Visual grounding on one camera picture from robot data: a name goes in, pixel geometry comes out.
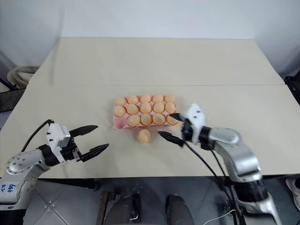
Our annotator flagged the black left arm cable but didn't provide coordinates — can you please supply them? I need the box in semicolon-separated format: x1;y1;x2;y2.
20;119;55;153

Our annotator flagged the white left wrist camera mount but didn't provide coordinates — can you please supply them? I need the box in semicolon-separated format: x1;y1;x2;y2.
46;123;71;163

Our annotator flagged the dark rounded shape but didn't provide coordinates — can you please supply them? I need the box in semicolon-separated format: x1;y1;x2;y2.
106;193;142;225
165;194;195;225

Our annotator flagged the white sneaker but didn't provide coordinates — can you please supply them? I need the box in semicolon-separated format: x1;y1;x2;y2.
285;176;300;212

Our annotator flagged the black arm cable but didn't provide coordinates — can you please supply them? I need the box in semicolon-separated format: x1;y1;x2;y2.
184;140;237;225
20;119;55;153
210;149;246;225

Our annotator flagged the thin white wire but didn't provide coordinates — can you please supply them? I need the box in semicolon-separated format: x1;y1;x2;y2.
205;209;236;225

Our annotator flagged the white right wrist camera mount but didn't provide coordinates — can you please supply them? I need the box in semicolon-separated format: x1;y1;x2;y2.
180;102;209;147

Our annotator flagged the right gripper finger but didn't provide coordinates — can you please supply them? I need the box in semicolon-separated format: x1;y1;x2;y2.
157;131;185;148
169;112;188;123

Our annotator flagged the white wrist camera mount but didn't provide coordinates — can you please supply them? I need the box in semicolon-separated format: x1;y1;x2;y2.
46;123;71;163
180;102;209;147

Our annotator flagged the rusty metal bracket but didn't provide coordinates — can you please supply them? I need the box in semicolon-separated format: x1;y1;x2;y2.
97;190;120;225

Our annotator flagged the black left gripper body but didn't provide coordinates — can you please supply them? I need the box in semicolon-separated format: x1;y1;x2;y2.
60;137;83;163

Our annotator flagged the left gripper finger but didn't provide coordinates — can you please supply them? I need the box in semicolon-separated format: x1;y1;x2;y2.
80;143;110;163
69;125;99;139

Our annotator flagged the black metal stand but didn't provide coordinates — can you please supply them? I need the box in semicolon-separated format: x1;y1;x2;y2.
284;75;300;106

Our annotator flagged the pink egg carton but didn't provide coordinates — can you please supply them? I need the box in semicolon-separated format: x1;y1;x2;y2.
112;94;179;130

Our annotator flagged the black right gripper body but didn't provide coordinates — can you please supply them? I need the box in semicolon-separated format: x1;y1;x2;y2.
180;119;197;143

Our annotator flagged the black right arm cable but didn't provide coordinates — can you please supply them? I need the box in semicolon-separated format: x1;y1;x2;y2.
184;140;237;225
210;149;246;225

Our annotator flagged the coiled beige hose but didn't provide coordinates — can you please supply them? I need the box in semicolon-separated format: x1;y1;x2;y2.
7;65;41;90

